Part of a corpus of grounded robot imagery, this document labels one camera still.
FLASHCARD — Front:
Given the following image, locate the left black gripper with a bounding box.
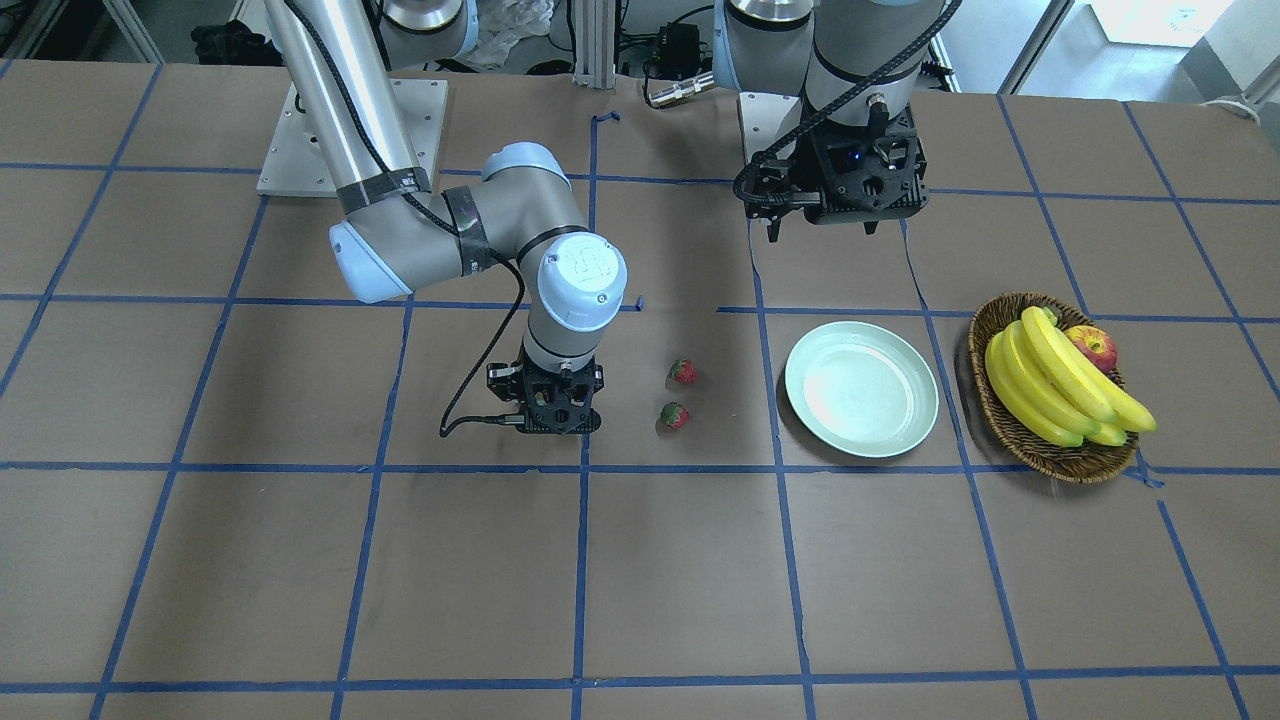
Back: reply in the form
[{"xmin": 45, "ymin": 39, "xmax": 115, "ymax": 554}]
[{"xmin": 742, "ymin": 104, "xmax": 929, "ymax": 243}]

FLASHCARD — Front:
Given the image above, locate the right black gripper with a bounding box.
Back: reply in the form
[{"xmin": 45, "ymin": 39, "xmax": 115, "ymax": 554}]
[{"xmin": 486, "ymin": 354, "xmax": 604, "ymax": 436}]

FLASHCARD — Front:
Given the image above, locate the red strawberry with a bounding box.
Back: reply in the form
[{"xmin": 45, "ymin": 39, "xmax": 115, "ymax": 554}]
[
  {"xmin": 658, "ymin": 401, "xmax": 690, "ymax": 430},
  {"xmin": 667, "ymin": 357, "xmax": 698, "ymax": 386}
]

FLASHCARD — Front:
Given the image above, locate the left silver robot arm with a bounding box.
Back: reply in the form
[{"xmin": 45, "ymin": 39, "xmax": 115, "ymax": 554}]
[{"xmin": 712, "ymin": 1, "xmax": 959, "ymax": 241}]

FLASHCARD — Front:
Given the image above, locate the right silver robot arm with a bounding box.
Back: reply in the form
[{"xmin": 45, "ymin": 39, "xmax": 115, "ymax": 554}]
[{"xmin": 266, "ymin": 1, "xmax": 627, "ymax": 434}]

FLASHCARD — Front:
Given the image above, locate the light green plate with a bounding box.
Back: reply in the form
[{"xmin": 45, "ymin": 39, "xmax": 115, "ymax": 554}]
[{"xmin": 783, "ymin": 322, "xmax": 940, "ymax": 459}]

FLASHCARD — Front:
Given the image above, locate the yellow banana bunch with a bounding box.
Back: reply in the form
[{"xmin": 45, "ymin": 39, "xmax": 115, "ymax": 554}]
[{"xmin": 982, "ymin": 305, "xmax": 1157, "ymax": 448}]

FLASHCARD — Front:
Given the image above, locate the red apple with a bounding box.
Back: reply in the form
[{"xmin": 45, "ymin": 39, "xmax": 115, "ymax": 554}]
[{"xmin": 1065, "ymin": 324, "xmax": 1117, "ymax": 374}]

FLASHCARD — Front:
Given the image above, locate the wicker basket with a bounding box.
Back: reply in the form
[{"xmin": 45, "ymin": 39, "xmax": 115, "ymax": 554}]
[{"xmin": 966, "ymin": 292, "xmax": 1139, "ymax": 483}]

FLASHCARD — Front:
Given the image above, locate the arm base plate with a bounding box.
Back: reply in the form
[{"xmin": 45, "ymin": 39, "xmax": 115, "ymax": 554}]
[
  {"xmin": 739, "ymin": 92, "xmax": 817, "ymax": 163},
  {"xmin": 257, "ymin": 79, "xmax": 449, "ymax": 199}
]

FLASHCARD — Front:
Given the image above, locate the aluminium frame post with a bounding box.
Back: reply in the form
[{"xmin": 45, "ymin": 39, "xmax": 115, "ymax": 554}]
[{"xmin": 566, "ymin": 1, "xmax": 622, "ymax": 92}]

